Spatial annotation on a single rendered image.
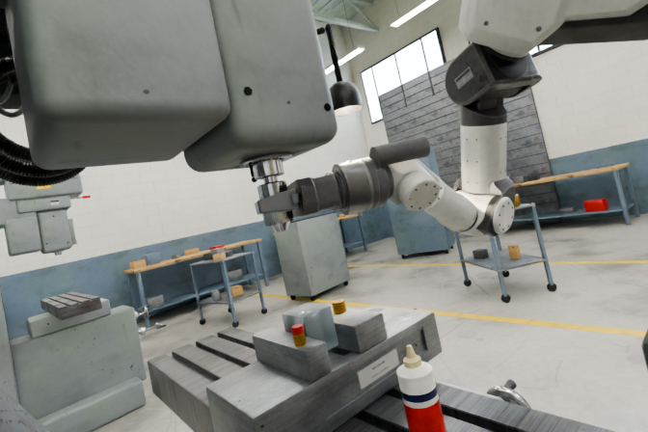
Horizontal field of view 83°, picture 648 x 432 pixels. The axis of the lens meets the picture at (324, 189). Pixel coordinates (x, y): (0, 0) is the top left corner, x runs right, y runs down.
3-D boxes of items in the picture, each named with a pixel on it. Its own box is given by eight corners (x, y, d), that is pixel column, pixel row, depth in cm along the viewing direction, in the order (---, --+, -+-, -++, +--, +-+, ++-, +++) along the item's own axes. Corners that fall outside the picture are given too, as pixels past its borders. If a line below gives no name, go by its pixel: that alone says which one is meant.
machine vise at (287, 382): (379, 338, 74) (367, 284, 75) (444, 351, 62) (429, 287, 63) (213, 435, 52) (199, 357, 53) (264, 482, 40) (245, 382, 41)
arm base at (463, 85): (521, 112, 79) (488, 79, 85) (562, 59, 69) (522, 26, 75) (468, 121, 73) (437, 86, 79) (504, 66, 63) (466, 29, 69)
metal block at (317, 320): (315, 338, 60) (308, 302, 60) (338, 344, 55) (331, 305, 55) (288, 352, 56) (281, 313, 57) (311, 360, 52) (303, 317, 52)
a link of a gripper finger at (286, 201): (256, 197, 56) (295, 188, 57) (260, 217, 55) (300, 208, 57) (256, 196, 54) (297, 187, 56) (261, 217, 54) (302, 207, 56)
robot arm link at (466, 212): (408, 209, 74) (455, 238, 86) (453, 220, 66) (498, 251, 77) (426, 162, 75) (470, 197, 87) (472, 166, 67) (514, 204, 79)
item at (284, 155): (275, 165, 65) (274, 161, 65) (303, 153, 58) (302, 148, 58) (230, 170, 59) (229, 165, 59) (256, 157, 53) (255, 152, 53)
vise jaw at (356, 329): (327, 325, 67) (322, 304, 67) (389, 337, 55) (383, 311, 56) (301, 338, 63) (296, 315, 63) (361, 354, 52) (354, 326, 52)
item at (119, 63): (175, 163, 62) (146, 15, 63) (239, 117, 43) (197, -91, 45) (33, 175, 50) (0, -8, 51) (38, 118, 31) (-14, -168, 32)
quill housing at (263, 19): (279, 167, 73) (246, 13, 74) (349, 138, 57) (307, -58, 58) (182, 177, 60) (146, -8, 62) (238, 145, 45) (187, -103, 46)
